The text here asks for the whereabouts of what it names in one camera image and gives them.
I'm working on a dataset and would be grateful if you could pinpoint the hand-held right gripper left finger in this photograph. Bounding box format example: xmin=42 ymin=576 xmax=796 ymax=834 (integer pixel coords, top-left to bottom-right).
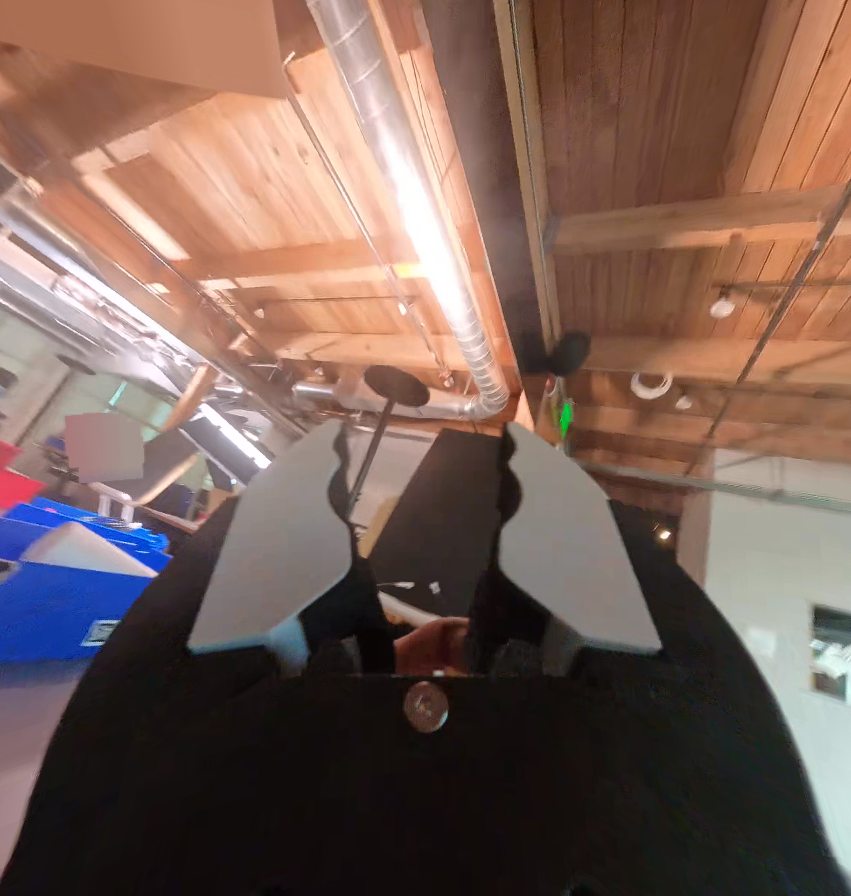
xmin=186 ymin=422 xmax=354 ymax=667

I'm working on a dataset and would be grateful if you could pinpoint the black disc floor stand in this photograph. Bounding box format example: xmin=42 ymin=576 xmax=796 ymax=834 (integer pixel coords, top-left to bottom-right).
xmin=347 ymin=364 xmax=431 ymax=515

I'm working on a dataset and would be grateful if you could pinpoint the person's right hand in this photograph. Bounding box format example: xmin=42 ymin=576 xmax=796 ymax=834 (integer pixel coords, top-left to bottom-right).
xmin=394 ymin=618 xmax=470 ymax=676

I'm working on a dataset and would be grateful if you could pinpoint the blue plastic storage bin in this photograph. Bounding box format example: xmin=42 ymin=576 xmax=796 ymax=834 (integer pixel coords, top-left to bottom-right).
xmin=0 ymin=514 xmax=176 ymax=666
xmin=4 ymin=498 xmax=173 ymax=554

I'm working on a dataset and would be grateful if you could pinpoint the studio light panel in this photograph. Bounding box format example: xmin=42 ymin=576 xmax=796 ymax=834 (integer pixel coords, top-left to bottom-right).
xmin=188 ymin=402 xmax=274 ymax=491

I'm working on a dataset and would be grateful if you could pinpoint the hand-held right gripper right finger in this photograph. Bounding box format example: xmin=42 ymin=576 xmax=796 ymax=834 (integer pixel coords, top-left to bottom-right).
xmin=495 ymin=422 xmax=663 ymax=676

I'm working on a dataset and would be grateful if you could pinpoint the black dome camera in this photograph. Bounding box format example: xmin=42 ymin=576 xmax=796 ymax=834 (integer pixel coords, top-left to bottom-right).
xmin=518 ymin=330 xmax=592 ymax=377

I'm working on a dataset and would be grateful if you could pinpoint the black panel with pale edge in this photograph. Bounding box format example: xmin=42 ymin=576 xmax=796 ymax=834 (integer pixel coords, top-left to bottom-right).
xmin=135 ymin=427 xmax=202 ymax=506

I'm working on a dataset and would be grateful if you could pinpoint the silver ventilation duct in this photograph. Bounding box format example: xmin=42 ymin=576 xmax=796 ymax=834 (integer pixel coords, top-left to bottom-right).
xmin=291 ymin=0 xmax=514 ymax=423

